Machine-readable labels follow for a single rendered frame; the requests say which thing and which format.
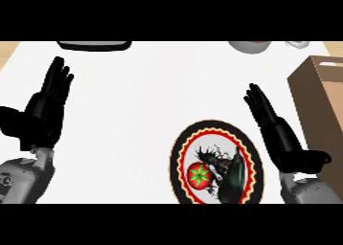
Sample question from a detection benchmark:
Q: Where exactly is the red tomato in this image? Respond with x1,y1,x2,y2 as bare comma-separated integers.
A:
186,162,214,190

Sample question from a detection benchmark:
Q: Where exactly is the grey round bowl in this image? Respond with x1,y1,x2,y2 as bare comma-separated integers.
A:
226,40,273,55

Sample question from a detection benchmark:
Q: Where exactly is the brown cardboard box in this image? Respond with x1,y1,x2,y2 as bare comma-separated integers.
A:
286,55,343,205

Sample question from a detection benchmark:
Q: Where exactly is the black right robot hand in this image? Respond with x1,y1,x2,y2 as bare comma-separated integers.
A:
242,82,332,175

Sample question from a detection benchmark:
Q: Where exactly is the white small cup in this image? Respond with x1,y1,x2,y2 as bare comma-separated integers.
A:
285,40,311,50

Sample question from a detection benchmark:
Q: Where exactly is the black rimmed patterned plate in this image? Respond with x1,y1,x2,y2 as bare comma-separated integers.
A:
168,120,264,205

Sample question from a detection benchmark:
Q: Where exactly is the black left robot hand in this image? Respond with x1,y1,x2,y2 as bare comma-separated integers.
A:
0,56,75,152

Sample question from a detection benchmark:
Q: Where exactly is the black flat tray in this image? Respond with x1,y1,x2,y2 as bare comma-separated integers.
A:
55,40,133,53

